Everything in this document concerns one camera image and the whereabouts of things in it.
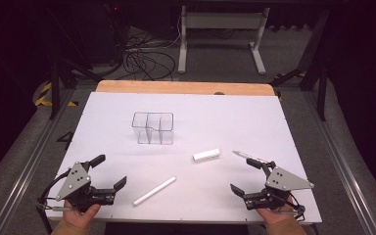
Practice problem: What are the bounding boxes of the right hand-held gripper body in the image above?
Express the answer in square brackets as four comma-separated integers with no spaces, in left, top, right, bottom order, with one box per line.
[244,165,315,212]

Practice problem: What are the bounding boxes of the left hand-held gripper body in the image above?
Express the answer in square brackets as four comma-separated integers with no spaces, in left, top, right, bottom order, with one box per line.
[55,161,117,213]

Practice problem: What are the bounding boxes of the clear pen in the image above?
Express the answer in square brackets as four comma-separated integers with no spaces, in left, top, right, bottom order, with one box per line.
[232,150,270,165]

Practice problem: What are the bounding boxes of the long white pen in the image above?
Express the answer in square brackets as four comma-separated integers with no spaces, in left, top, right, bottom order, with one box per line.
[131,176,177,208]

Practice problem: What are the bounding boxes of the clear plastic desk organizer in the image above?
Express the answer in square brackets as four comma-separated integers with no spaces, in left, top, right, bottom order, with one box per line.
[131,112,175,146]

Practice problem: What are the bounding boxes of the person's left hand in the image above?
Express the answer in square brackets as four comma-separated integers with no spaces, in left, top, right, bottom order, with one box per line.
[62,199,102,227]

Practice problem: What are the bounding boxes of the person's right hand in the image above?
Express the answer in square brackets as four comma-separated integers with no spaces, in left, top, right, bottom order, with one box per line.
[256,195,303,227]

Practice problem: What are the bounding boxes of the white eraser block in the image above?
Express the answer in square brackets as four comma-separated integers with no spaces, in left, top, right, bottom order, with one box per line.
[192,148,221,164]

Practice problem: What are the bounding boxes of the white board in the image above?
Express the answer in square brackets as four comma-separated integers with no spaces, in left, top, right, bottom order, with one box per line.
[40,91,323,225]

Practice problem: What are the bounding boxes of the black metal stand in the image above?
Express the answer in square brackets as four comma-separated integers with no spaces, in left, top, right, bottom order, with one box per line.
[43,6,105,121]
[268,9,331,122]

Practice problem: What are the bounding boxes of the yellow black hazard tape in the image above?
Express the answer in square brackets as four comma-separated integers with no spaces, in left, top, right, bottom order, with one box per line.
[33,81,79,108]

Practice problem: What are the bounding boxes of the wooden table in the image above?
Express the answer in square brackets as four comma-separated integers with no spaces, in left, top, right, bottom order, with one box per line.
[95,79,276,97]

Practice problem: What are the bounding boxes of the white metal stand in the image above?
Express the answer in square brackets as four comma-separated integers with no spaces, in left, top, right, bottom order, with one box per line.
[177,5,271,76]

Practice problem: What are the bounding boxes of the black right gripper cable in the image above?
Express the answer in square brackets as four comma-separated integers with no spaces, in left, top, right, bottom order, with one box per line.
[286,191,306,223]

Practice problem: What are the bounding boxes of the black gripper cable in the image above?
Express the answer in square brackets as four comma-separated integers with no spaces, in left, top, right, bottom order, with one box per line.
[35,169,71,234]
[286,191,306,223]

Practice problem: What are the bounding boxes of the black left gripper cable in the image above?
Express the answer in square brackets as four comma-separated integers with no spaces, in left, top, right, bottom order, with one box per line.
[35,169,71,234]

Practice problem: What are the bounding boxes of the grey metal rail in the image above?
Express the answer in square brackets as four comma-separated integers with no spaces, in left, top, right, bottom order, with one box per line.
[0,87,76,235]
[302,87,376,235]

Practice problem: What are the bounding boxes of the tangle of black floor cables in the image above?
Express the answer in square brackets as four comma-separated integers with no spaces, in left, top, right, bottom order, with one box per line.
[116,19,178,82]

